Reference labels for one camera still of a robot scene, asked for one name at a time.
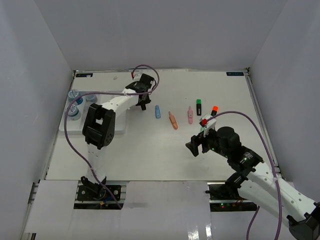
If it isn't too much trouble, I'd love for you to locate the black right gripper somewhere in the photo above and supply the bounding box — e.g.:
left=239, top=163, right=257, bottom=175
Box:
left=185, top=125, right=231, bottom=159

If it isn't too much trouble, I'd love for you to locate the clear clip jar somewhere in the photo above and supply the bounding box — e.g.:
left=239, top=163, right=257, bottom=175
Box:
left=85, top=94, right=97, bottom=103

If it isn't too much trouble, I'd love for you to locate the blue jar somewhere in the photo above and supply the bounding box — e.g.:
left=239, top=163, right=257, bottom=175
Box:
left=67, top=89, right=83, bottom=105
left=66, top=104, right=81, bottom=121

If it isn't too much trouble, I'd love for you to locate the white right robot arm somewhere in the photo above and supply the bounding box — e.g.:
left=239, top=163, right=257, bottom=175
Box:
left=185, top=126, right=320, bottom=240

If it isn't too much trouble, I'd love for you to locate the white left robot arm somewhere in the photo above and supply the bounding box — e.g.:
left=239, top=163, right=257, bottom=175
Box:
left=82, top=73, right=156, bottom=200

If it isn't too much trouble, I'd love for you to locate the blue correction tape pen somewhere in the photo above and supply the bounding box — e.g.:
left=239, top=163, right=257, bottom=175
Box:
left=155, top=105, right=161, bottom=119

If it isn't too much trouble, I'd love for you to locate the pink correction tape pen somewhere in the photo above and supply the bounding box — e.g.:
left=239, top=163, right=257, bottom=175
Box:
left=187, top=106, right=193, bottom=125

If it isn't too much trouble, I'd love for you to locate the orange correction tape pen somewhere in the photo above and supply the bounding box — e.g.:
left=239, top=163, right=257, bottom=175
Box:
left=168, top=111, right=178, bottom=130

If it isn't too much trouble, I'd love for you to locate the orange black highlighter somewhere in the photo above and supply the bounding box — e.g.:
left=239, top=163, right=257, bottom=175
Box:
left=210, top=105, right=219, bottom=117

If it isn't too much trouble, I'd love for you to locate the green black highlighter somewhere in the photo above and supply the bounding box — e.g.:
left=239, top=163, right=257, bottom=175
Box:
left=196, top=99, right=202, bottom=116

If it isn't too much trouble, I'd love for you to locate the white compartment tray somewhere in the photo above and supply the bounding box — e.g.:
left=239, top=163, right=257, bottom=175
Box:
left=58, top=89, right=129, bottom=136

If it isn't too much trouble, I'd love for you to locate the black label sticker left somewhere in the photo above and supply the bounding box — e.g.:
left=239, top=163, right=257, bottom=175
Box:
left=75, top=72, right=93, bottom=78

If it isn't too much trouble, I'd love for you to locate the black label sticker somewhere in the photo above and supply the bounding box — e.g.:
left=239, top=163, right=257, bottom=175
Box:
left=75, top=72, right=93, bottom=78
left=226, top=71, right=244, bottom=77

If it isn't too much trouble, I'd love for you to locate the black label sticker right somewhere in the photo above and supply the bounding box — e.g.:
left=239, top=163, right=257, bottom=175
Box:
left=226, top=71, right=244, bottom=77

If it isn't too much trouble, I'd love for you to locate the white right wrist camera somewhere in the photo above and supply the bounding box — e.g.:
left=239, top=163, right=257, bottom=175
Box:
left=199, top=113, right=217, bottom=137

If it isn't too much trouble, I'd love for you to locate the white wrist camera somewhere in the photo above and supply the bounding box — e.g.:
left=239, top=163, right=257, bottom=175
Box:
left=199, top=113, right=217, bottom=137
left=132, top=75, right=141, bottom=84

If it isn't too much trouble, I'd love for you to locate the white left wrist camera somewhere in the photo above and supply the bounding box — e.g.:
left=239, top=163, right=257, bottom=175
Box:
left=132, top=75, right=141, bottom=84

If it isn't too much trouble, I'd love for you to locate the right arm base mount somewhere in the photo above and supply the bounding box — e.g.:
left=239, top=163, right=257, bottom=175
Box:
left=205, top=183, right=257, bottom=212

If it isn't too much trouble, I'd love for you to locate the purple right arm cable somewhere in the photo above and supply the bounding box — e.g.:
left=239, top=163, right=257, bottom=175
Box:
left=211, top=111, right=283, bottom=240

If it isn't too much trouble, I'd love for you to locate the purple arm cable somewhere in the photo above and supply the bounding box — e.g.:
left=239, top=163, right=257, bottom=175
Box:
left=211, top=111, right=283, bottom=240
left=64, top=64, right=160, bottom=210

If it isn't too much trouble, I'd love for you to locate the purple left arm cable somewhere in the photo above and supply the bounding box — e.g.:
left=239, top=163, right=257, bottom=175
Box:
left=64, top=64, right=160, bottom=210

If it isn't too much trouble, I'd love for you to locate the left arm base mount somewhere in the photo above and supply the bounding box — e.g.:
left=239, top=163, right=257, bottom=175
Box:
left=76, top=176, right=122, bottom=204

